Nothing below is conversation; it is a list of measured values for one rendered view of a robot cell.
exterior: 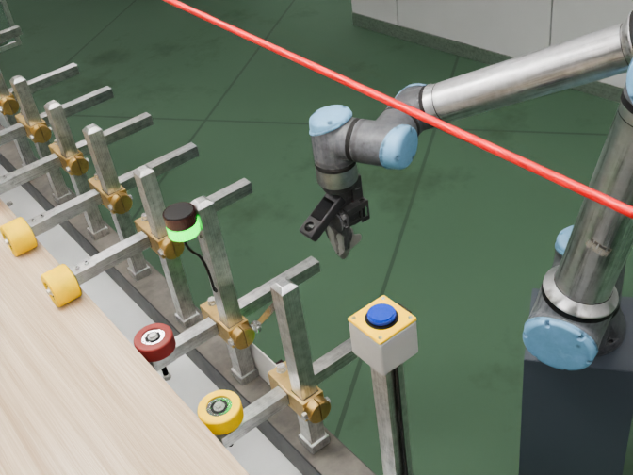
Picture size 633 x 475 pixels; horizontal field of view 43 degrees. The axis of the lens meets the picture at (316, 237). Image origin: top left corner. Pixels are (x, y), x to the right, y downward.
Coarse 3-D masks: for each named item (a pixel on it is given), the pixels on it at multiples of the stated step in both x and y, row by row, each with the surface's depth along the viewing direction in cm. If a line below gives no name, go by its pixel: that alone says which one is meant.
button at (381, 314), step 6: (372, 306) 114; (378, 306) 114; (384, 306) 114; (390, 306) 113; (372, 312) 113; (378, 312) 113; (384, 312) 113; (390, 312) 112; (372, 318) 112; (378, 318) 112; (384, 318) 112; (390, 318) 112; (378, 324) 112; (384, 324) 112
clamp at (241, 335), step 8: (216, 304) 173; (208, 312) 172; (216, 312) 171; (216, 320) 169; (224, 328) 167; (232, 328) 167; (240, 328) 167; (248, 328) 167; (224, 336) 170; (232, 336) 167; (240, 336) 166; (248, 336) 168; (232, 344) 167; (240, 344) 167; (248, 344) 168
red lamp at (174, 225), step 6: (192, 216) 147; (168, 222) 147; (174, 222) 146; (180, 222) 146; (186, 222) 146; (192, 222) 148; (168, 228) 148; (174, 228) 147; (180, 228) 147; (186, 228) 147
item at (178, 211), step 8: (168, 208) 149; (176, 208) 149; (184, 208) 148; (192, 208) 148; (168, 216) 147; (176, 216) 147; (184, 216) 146; (200, 232) 152; (200, 256) 155; (208, 272) 158; (216, 288) 161
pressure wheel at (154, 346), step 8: (144, 328) 165; (152, 328) 164; (160, 328) 164; (168, 328) 164; (136, 336) 163; (144, 336) 163; (152, 336) 162; (160, 336) 162; (168, 336) 162; (136, 344) 161; (144, 344) 161; (152, 344) 161; (160, 344) 160; (168, 344) 161; (144, 352) 160; (152, 352) 160; (160, 352) 160; (168, 352) 162; (152, 360) 161
